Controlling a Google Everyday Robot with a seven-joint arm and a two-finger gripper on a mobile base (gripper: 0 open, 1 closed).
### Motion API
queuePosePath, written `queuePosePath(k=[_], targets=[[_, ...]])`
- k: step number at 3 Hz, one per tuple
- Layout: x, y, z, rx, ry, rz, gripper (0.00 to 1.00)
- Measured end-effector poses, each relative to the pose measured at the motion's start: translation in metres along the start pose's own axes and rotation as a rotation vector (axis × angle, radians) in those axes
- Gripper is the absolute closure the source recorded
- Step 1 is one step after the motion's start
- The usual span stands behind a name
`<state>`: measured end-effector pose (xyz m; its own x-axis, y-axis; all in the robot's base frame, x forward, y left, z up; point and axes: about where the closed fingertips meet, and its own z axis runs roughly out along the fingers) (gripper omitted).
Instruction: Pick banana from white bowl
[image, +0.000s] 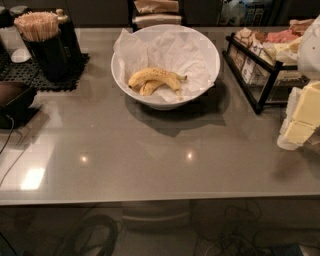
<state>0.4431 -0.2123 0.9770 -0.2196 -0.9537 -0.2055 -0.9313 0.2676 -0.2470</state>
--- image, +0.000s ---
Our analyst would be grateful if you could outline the dark bottle with wooden knob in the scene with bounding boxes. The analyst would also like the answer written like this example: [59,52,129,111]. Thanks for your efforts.
[56,9,82,63]

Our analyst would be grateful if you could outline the pink sugar packets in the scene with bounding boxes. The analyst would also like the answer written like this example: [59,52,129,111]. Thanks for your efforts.
[266,30,298,43]

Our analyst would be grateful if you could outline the black cable on table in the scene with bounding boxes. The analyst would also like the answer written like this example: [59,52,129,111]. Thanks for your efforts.
[0,114,22,156]

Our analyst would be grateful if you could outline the clear glass shaker jar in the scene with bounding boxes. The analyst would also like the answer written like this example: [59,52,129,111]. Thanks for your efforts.
[0,6,31,63]

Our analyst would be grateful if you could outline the coiled black cable below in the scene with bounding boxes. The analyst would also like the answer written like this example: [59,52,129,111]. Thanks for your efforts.
[53,213,121,256]

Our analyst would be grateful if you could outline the dark brown tray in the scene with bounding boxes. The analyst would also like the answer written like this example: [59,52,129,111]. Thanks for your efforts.
[0,81,36,129]

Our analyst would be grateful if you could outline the white ceramic bowl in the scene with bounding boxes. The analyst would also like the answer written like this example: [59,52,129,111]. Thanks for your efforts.
[110,23,221,111]

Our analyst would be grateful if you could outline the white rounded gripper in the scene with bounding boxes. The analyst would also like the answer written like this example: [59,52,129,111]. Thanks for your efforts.
[277,15,320,151]

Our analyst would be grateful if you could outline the brown paper napkin stack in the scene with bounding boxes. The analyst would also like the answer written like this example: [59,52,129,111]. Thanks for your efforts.
[132,0,183,28]

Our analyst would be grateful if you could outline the wooden stir sticks bundle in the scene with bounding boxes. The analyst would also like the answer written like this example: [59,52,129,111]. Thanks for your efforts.
[14,12,59,42]

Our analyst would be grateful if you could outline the white tea bag packets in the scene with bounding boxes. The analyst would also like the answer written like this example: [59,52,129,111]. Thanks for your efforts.
[229,28,267,86]

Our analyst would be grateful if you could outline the large spotted yellow banana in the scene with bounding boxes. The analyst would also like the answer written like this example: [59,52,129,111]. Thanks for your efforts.
[128,67,187,91]

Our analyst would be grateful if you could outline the black wire condiment rack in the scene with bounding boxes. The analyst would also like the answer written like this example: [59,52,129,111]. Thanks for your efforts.
[223,33,309,114]

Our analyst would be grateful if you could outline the black rubber mesh mat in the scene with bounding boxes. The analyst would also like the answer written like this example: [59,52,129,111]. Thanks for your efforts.
[0,52,90,91]

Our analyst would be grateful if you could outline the black stir stick cup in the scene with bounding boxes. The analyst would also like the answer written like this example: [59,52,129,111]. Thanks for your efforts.
[22,34,69,82]

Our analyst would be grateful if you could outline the white paper liner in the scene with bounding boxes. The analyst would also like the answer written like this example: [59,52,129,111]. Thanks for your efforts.
[112,28,214,105]

